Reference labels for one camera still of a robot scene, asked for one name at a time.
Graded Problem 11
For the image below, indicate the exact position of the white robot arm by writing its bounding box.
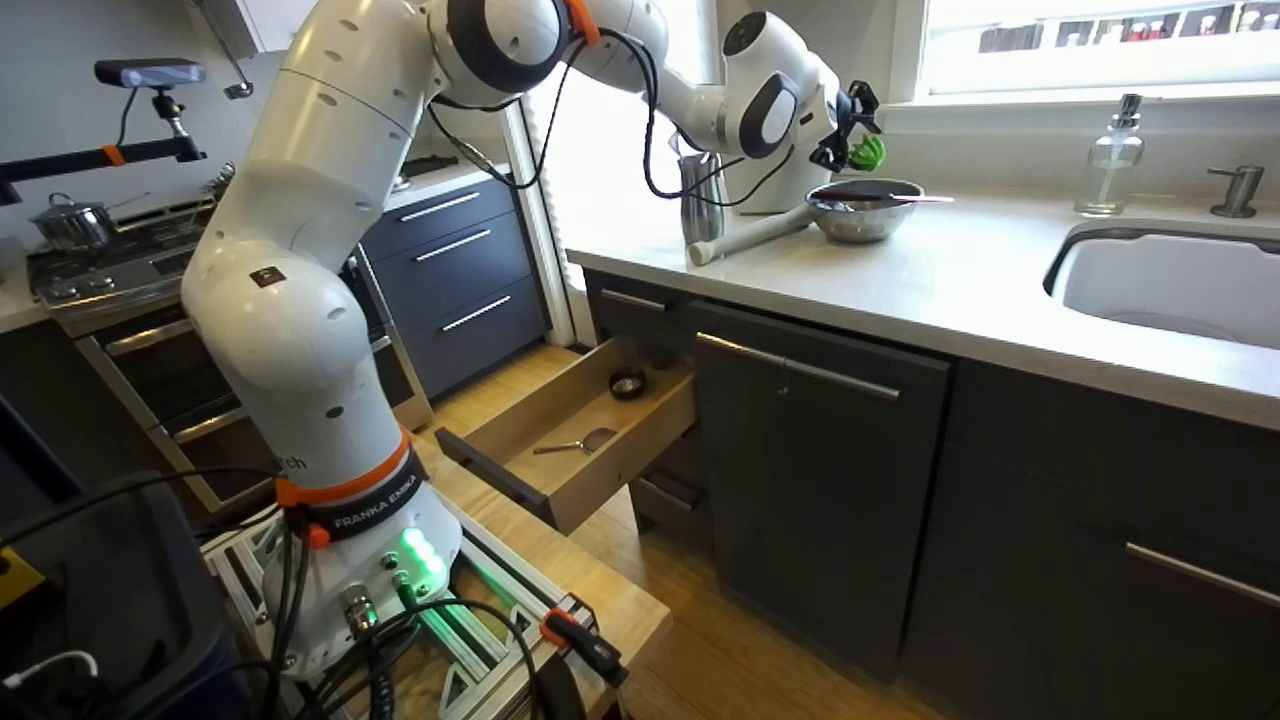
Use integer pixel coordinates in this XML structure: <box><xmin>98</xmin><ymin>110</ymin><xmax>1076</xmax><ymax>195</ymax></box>
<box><xmin>178</xmin><ymin>0</ymin><xmax>873</xmax><ymax>657</ymax></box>

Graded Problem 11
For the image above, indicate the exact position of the metal kettle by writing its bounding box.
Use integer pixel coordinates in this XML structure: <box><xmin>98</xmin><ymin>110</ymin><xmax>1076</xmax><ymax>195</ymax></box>
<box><xmin>30</xmin><ymin>194</ymin><xmax>116</xmax><ymax>254</ymax></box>

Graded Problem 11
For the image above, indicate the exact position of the kitchen sink basin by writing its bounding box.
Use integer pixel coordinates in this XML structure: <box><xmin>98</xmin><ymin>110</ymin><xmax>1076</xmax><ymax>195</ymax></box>
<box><xmin>1045</xmin><ymin>223</ymin><xmax>1280</xmax><ymax>349</ymax></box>

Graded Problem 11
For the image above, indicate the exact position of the steel cylindrical cup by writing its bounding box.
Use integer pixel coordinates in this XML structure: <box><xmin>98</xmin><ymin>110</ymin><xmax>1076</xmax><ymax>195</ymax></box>
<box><xmin>675</xmin><ymin>153</ymin><xmax>725</xmax><ymax>263</ymax></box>

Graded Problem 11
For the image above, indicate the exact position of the black round sink strainer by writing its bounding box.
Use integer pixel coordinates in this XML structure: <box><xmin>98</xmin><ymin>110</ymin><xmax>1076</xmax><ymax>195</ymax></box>
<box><xmin>606</xmin><ymin>372</ymin><xmax>649</xmax><ymax>400</ymax></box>

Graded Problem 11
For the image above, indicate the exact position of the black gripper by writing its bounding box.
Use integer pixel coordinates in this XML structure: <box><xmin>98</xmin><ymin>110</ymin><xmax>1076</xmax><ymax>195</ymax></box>
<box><xmin>806</xmin><ymin>79</ymin><xmax>888</xmax><ymax>173</ymax></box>

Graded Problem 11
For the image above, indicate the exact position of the dark cabinet door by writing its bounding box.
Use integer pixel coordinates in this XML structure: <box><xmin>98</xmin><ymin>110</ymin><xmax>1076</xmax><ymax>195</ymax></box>
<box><xmin>692</xmin><ymin>302</ymin><xmax>950</xmax><ymax>678</ymax></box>

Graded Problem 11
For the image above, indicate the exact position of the metal bowl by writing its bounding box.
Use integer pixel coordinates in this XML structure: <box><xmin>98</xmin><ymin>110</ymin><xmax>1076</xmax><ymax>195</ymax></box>
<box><xmin>806</xmin><ymin>179</ymin><xmax>921</xmax><ymax>246</ymax></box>

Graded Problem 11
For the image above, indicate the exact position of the wooden rolling pin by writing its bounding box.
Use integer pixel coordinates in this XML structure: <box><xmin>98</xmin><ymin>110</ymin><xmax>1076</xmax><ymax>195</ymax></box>
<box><xmin>689</xmin><ymin>206</ymin><xmax>811</xmax><ymax>269</ymax></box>

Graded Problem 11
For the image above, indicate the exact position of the black camera on stand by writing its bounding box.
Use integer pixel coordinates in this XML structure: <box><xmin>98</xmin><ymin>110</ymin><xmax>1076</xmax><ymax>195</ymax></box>
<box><xmin>0</xmin><ymin>55</ymin><xmax>211</xmax><ymax>208</ymax></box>

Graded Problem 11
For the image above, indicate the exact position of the open wooden drawer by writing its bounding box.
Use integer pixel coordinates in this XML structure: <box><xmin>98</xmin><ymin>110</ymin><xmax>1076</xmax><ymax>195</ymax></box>
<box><xmin>435</xmin><ymin>342</ymin><xmax>694</xmax><ymax>532</ymax></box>

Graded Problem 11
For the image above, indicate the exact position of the green round plastic object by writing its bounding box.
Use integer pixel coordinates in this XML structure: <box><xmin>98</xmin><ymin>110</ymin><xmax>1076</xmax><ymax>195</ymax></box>
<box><xmin>849</xmin><ymin>136</ymin><xmax>888</xmax><ymax>173</ymax></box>

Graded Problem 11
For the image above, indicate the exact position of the clear soap dispenser bottle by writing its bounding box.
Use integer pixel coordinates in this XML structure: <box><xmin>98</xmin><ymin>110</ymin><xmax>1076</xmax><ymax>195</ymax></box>
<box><xmin>1076</xmin><ymin>91</ymin><xmax>1143</xmax><ymax>216</ymax></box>

